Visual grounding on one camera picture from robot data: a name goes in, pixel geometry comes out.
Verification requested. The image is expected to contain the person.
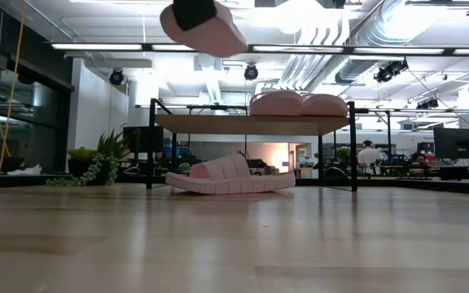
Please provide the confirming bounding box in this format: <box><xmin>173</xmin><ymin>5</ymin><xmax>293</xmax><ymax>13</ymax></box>
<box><xmin>407</xmin><ymin>151</ymin><xmax>432</xmax><ymax>174</ymax></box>
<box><xmin>357</xmin><ymin>139</ymin><xmax>383</xmax><ymax>168</ymax></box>

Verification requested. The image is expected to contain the black computer monitor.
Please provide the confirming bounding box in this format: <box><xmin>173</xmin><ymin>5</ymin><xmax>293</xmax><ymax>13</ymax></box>
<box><xmin>433</xmin><ymin>127</ymin><xmax>469</xmax><ymax>160</ymax></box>
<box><xmin>122</xmin><ymin>125</ymin><xmax>164</xmax><ymax>155</ymax></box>

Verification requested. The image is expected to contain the pink rubber slide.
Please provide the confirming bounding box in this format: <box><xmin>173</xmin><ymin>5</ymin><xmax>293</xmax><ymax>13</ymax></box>
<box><xmin>249</xmin><ymin>90</ymin><xmax>304</xmax><ymax>117</ymax></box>
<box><xmin>164</xmin><ymin>152</ymin><xmax>296</xmax><ymax>195</ymax></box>
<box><xmin>160</xmin><ymin>0</ymin><xmax>248</xmax><ymax>59</ymax></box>
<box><xmin>299</xmin><ymin>93</ymin><xmax>348</xmax><ymax>118</ymax></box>

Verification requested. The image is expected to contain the wooden shelf with black frame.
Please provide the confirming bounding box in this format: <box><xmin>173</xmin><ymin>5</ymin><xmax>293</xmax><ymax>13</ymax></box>
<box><xmin>147</xmin><ymin>97</ymin><xmax>358</xmax><ymax>193</ymax></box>

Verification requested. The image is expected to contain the white crumpled cloth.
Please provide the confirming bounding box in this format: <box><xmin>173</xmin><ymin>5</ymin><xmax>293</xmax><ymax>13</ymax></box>
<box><xmin>8</xmin><ymin>163</ymin><xmax>43</xmax><ymax>177</ymax></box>

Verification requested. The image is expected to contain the potted green succulent plant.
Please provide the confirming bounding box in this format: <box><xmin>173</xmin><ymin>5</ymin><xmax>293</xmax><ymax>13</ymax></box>
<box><xmin>46</xmin><ymin>129</ymin><xmax>133</xmax><ymax>189</ymax></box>

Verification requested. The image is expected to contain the black ceiling spotlight cluster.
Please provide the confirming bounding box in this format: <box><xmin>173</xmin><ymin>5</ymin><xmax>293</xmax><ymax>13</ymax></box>
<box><xmin>373</xmin><ymin>59</ymin><xmax>410</xmax><ymax>85</ymax></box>

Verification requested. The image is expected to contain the black aluminium rig frame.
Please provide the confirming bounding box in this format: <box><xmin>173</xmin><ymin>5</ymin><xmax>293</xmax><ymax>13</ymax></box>
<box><xmin>0</xmin><ymin>173</ymin><xmax>469</xmax><ymax>197</ymax></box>

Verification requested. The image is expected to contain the yellow extension cable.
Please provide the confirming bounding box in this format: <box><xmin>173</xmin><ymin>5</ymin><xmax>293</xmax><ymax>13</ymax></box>
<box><xmin>0</xmin><ymin>0</ymin><xmax>26</xmax><ymax>166</ymax></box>

